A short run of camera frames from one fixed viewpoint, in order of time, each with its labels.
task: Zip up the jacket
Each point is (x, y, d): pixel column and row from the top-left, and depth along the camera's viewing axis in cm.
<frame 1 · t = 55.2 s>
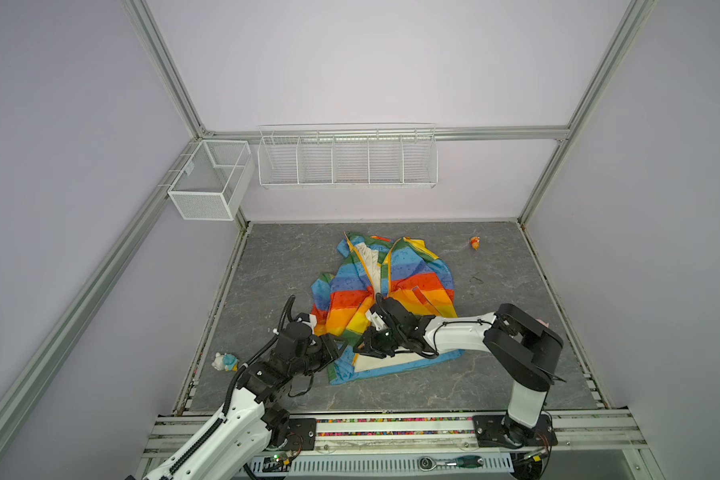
left hand: (345, 349, 78), fingers open
right hand: (354, 354, 84), fingers open
multicolour patchwork jacket: (407, 271, 104), point 4 cm above the table
small orange toy: (475, 242, 114), point 2 cm above the table
white teal small toy: (227, 362, 84), point 4 cm above the table

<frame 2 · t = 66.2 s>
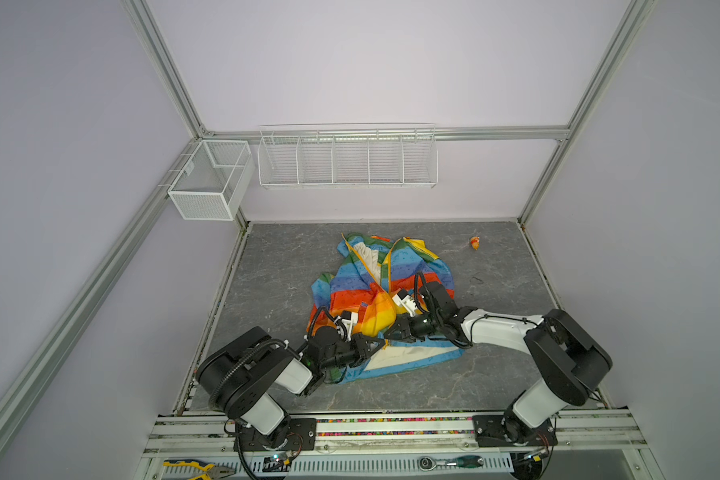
left hand: (386, 349, 81), fingers closed
right hand: (385, 339, 83), fingers closed
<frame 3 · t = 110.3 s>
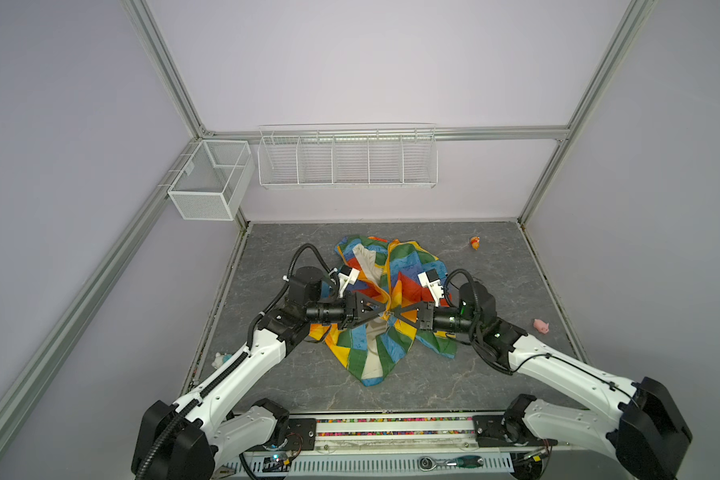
left hand: (382, 316, 68), fingers open
right hand: (394, 318, 70), fingers closed
small pink toy: (541, 326, 92), point 2 cm above the table
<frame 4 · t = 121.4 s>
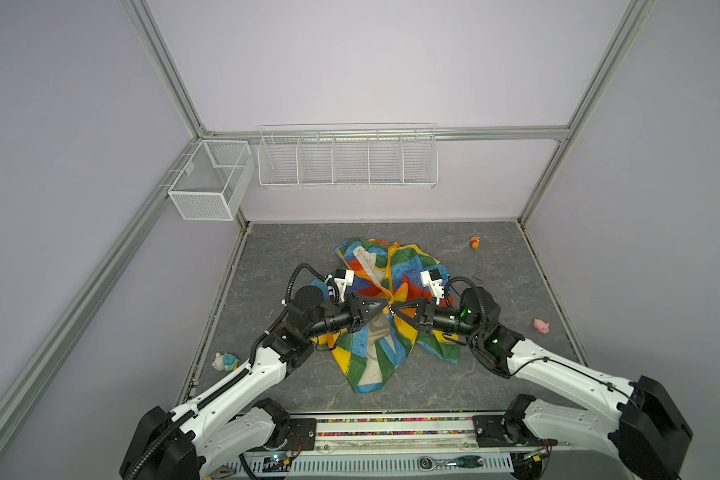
left hand: (388, 310, 67), fingers closed
right hand: (391, 313, 67), fingers closed
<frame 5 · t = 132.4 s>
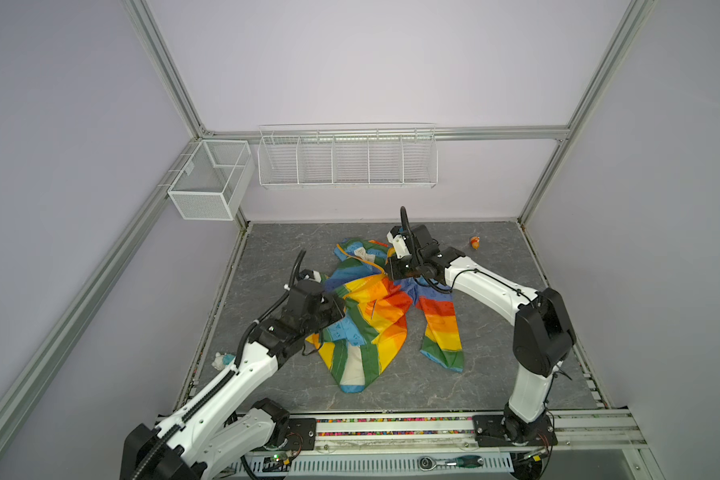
left hand: (346, 304, 77), fingers closed
right hand: (386, 268, 89), fingers closed
